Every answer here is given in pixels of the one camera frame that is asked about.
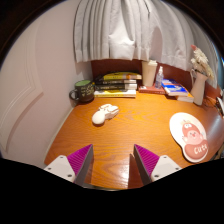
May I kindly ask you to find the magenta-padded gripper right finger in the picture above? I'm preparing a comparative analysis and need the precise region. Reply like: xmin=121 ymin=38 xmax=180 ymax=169
xmin=133 ymin=143 xmax=183 ymax=186

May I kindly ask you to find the red book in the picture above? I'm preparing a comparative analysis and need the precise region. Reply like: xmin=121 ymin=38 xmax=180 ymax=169
xmin=138 ymin=85 xmax=167 ymax=96

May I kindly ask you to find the cream tumbler cup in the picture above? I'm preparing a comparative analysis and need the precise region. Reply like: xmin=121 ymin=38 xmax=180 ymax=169
xmin=141 ymin=59 xmax=159 ymax=88

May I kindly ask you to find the white device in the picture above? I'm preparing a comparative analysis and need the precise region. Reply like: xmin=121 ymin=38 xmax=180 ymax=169
xmin=216 ymin=96 xmax=224 ymax=116

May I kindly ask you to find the blue book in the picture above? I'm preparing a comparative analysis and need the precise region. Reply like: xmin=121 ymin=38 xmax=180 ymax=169
xmin=161 ymin=78 xmax=189 ymax=98

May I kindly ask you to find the dark mug with green inside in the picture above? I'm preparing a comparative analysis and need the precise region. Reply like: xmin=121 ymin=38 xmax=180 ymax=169
xmin=68 ymin=79 xmax=96 ymax=104

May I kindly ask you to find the black cable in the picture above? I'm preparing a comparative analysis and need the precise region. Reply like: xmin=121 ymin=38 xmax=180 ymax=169
xmin=203 ymin=95 xmax=222 ymax=108

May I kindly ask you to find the white curtain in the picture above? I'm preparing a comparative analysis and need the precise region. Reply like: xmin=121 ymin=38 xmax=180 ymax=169
xmin=73 ymin=0 xmax=219 ymax=73

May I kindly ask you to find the black book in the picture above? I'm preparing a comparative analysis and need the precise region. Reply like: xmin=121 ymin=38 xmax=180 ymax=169
xmin=94 ymin=83 xmax=138 ymax=92
xmin=95 ymin=78 xmax=138 ymax=86

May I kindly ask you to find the white flower bouquet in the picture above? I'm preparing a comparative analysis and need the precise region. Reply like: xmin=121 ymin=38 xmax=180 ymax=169
xmin=190 ymin=44 xmax=215 ymax=80

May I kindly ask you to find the white and yellow book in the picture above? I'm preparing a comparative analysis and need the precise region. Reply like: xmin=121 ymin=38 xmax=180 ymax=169
xmin=93 ymin=89 xmax=137 ymax=99

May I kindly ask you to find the white and pink cartoon mouse pad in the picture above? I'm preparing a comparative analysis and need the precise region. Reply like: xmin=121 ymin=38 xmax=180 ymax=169
xmin=169 ymin=112 xmax=210 ymax=164

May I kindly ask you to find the yellow cover book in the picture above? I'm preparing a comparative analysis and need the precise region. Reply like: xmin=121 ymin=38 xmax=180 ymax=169
xmin=102 ymin=71 xmax=143 ymax=81

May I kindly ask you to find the clear spray bottle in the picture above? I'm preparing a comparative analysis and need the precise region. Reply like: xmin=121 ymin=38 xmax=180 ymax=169
xmin=154 ymin=65 xmax=165 ymax=90

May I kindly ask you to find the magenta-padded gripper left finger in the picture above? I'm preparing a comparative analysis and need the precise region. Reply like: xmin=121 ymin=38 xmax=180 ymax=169
xmin=43 ymin=143 xmax=95 ymax=186

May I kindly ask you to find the orange book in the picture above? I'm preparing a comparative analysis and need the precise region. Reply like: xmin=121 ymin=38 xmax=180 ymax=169
xmin=176 ymin=92 xmax=195 ymax=104

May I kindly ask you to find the white computer mouse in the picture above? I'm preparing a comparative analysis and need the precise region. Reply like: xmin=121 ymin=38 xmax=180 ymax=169
xmin=91 ymin=103 xmax=120 ymax=126

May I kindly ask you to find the white pitcher vase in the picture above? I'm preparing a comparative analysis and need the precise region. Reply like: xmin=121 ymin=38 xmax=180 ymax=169
xmin=189 ymin=68 xmax=209 ymax=107

